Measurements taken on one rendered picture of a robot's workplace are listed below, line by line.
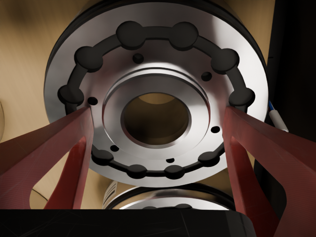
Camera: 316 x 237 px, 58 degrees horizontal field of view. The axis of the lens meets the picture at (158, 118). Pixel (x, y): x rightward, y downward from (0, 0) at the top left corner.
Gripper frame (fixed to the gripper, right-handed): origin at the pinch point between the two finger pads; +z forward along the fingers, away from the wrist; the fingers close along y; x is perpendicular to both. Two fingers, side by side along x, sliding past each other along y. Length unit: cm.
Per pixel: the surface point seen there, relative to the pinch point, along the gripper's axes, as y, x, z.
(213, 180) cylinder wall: -3.5, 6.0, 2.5
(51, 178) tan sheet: 7.6, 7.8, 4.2
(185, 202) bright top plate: -1.6, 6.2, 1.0
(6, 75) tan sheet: 8.2, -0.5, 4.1
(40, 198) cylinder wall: 8.7, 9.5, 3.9
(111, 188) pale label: 3.1, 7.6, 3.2
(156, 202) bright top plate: 0.1, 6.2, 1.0
